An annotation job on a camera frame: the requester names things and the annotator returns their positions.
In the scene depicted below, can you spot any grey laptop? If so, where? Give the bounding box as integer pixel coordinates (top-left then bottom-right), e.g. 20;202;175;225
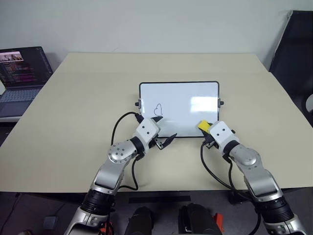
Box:
0;46;54;118

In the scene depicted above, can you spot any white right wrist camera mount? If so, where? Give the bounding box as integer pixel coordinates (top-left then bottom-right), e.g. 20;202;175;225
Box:
209;120;241;152

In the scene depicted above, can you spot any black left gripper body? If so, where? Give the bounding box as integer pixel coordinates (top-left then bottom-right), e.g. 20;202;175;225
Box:
148;127;168;150

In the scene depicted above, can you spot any dark rounded shape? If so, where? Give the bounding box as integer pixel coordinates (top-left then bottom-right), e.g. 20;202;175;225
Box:
178;203;221;235
124;206;155;235

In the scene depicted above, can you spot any black table clamp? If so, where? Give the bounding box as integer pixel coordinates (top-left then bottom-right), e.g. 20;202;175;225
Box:
228;190;248;206

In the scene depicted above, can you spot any yellow eraser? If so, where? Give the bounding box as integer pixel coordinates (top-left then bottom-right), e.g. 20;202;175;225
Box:
197;119;212;134

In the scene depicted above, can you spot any black-framed whiteboard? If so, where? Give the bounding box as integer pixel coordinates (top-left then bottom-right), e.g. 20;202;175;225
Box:
135;81;225;139

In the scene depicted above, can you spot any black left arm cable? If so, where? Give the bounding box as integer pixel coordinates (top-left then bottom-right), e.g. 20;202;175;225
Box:
111;112;145;191

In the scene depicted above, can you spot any grey box on floor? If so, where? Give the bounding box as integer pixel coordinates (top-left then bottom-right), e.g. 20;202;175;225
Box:
43;215;59;229

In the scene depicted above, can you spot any white round object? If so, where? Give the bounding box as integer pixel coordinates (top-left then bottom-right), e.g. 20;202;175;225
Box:
305;94;313;114

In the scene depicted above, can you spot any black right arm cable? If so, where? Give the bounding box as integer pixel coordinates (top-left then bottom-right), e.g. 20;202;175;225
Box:
200;141;239;194

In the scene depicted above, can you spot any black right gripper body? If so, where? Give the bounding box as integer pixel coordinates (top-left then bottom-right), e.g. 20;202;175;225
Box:
201;135;220;150

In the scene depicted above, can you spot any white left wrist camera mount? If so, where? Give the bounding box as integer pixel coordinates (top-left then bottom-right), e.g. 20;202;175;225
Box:
133;117;161;149

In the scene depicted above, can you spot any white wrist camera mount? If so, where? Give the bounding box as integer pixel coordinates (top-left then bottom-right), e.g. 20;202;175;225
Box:
133;117;161;149
209;120;241;152

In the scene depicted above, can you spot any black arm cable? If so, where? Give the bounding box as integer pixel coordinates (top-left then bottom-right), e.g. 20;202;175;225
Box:
111;112;145;191
200;141;239;194

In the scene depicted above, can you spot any orange robot part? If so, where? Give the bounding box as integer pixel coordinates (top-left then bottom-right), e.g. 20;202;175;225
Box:
100;219;115;235
213;212;224;233

